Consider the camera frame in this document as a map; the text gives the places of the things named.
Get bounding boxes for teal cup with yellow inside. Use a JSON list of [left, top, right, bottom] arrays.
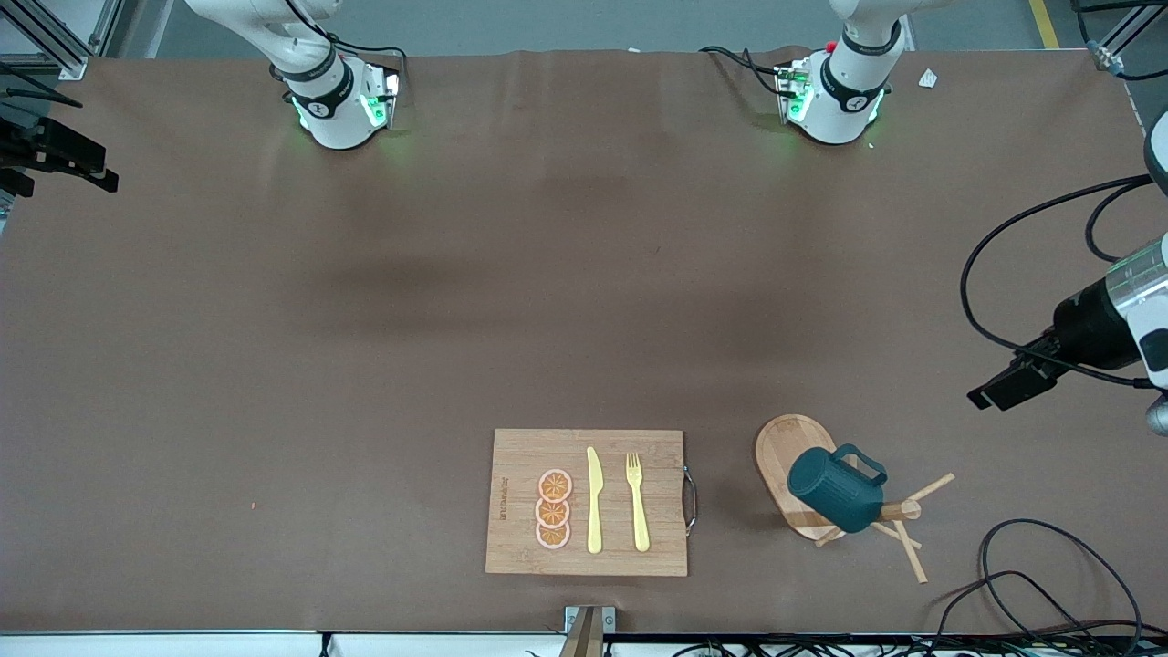
[[787, 443, 888, 535]]

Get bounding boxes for wooden cup rack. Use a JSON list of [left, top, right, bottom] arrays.
[[755, 413, 956, 585]]

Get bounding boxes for yellow plastic fork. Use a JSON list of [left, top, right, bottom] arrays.
[[625, 453, 652, 553]]

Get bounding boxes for yellow plastic knife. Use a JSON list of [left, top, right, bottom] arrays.
[[586, 446, 605, 555]]

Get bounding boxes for wooden cutting board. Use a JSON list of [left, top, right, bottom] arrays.
[[485, 428, 699, 578]]

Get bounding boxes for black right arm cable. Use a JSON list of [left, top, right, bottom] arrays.
[[0, 59, 85, 109]]

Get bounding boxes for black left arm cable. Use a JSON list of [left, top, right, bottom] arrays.
[[960, 173, 1156, 391]]

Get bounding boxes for aluminium frame profile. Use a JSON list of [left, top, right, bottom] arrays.
[[0, 0, 124, 81], [1088, 0, 1168, 74]]

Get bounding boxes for dark braided cable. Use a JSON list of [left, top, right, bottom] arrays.
[[922, 518, 1146, 651]]

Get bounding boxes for black arm base cable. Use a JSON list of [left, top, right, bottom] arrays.
[[283, 0, 409, 88], [699, 44, 787, 98]]

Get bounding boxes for black cable bundle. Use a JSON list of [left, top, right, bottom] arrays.
[[671, 637, 1168, 657]]

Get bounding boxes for white table edge rail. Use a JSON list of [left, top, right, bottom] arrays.
[[0, 628, 1168, 657]]

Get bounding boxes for metal table bracket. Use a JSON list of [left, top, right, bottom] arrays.
[[564, 605, 617, 657]]

